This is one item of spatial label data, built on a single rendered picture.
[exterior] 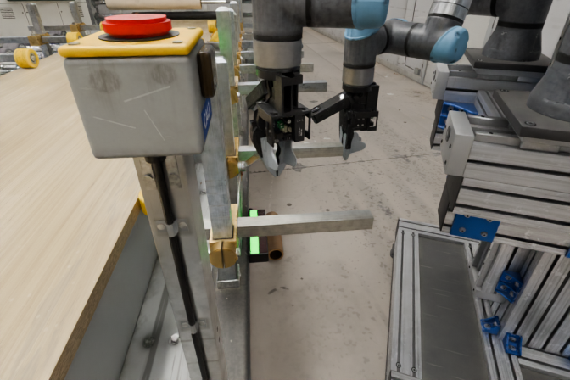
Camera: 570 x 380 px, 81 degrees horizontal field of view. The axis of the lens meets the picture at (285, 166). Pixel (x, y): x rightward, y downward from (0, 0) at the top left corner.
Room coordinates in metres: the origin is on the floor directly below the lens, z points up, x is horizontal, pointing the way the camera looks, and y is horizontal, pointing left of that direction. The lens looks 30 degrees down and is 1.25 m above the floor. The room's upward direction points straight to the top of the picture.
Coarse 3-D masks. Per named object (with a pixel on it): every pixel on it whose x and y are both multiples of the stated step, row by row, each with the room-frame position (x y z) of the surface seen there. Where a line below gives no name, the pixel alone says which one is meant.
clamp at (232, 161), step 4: (236, 140) 0.80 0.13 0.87; (236, 144) 0.77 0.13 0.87; (236, 148) 0.75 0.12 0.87; (236, 152) 0.73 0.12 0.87; (228, 156) 0.71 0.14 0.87; (232, 156) 0.71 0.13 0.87; (236, 156) 0.71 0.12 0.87; (228, 160) 0.69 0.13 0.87; (232, 160) 0.70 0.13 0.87; (236, 160) 0.71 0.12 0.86; (228, 164) 0.69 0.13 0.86; (232, 164) 0.69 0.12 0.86; (236, 164) 0.69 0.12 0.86; (228, 168) 0.69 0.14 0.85; (232, 168) 0.69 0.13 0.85; (236, 168) 0.69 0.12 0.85; (228, 172) 0.70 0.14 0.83; (232, 172) 0.69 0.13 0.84; (236, 172) 0.69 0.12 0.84; (232, 176) 0.69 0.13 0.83
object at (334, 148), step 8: (296, 144) 0.80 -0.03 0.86; (304, 144) 0.80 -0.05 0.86; (312, 144) 0.80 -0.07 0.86; (320, 144) 0.80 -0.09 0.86; (328, 144) 0.80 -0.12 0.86; (336, 144) 0.80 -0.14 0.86; (240, 152) 0.76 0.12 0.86; (248, 152) 0.76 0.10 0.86; (256, 152) 0.76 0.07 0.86; (296, 152) 0.77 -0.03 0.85; (304, 152) 0.77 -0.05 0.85; (312, 152) 0.78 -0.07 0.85; (320, 152) 0.78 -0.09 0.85; (328, 152) 0.78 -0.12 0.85; (336, 152) 0.78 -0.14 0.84; (200, 160) 0.75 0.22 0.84; (240, 160) 0.76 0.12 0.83
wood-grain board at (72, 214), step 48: (0, 96) 1.08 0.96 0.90; (48, 96) 1.08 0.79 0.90; (0, 144) 0.71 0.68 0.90; (48, 144) 0.71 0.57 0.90; (0, 192) 0.51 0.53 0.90; (48, 192) 0.51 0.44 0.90; (96, 192) 0.51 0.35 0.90; (0, 240) 0.38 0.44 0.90; (48, 240) 0.38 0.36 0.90; (96, 240) 0.38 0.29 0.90; (0, 288) 0.29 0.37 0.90; (48, 288) 0.29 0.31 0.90; (96, 288) 0.30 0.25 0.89; (0, 336) 0.23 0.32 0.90; (48, 336) 0.23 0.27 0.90
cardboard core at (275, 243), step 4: (268, 212) 1.51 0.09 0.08; (272, 212) 1.50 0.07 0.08; (268, 236) 1.32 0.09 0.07; (272, 236) 1.30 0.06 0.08; (276, 236) 1.31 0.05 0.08; (280, 236) 1.32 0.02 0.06; (268, 240) 1.29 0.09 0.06; (272, 240) 1.27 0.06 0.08; (276, 240) 1.27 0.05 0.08; (280, 240) 1.29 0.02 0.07; (268, 244) 1.26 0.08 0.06; (272, 244) 1.24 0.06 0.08; (276, 244) 1.24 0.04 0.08; (280, 244) 1.25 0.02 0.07; (268, 248) 1.24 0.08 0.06; (272, 248) 1.22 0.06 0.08; (276, 248) 1.22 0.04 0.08; (280, 248) 1.23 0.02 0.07; (268, 252) 1.21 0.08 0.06; (272, 252) 1.26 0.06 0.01; (276, 252) 1.26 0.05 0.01; (280, 252) 1.25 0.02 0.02; (272, 256) 1.23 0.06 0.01; (276, 256) 1.23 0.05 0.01; (280, 256) 1.22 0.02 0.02
